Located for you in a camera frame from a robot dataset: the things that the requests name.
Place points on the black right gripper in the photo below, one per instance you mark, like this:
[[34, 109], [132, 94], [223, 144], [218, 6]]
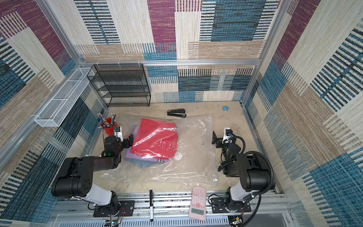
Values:
[[218, 139]]

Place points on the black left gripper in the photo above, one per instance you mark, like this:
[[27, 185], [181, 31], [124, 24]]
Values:
[[126, 141]]

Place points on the red trousers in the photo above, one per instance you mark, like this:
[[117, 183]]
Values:
[[155, 140]]

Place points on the clear plastic vacuum bag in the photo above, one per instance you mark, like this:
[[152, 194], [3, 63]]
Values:
[[194, 162]]

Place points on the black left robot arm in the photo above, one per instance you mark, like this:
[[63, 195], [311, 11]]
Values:
[[75, 180]]

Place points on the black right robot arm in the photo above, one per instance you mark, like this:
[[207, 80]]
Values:
[[253, 169]]

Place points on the lilac folded garment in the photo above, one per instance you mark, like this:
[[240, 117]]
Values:
[[130, 155]]

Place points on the red pen cup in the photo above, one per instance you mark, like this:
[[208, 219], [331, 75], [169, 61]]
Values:
[[110, 130]]

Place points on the blue folded garment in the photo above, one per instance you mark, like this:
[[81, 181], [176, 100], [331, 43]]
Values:
[[142, 163]]

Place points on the pens in cup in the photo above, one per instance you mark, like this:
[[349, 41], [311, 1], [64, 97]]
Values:
[[105, 123]]

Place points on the blue tape roll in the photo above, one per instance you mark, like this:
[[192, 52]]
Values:
[[225, 108]]

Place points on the black stapler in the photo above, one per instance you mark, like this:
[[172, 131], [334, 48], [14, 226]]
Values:
[[177, 113]]

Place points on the black mesh shelf rack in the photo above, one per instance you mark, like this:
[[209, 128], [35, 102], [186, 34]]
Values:
[[121, 85]]

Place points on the pink calculator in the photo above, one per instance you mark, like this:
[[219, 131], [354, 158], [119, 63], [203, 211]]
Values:
[[197, 208]]

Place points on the black marker pen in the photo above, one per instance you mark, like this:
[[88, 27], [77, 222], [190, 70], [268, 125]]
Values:
[[151, 206]]

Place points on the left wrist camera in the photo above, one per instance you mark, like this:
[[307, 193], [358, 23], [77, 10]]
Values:
[[117, 132]]

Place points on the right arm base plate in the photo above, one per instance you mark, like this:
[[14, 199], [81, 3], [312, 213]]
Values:
[[218, 206]]

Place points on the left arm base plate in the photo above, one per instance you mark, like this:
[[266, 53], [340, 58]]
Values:
[[126, 210]]

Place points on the aluminium front rail frame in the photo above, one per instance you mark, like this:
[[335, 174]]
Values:
[[172, 210]]

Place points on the white wire wall basket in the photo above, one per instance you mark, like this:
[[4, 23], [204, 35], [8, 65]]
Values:
[[56, 110]]

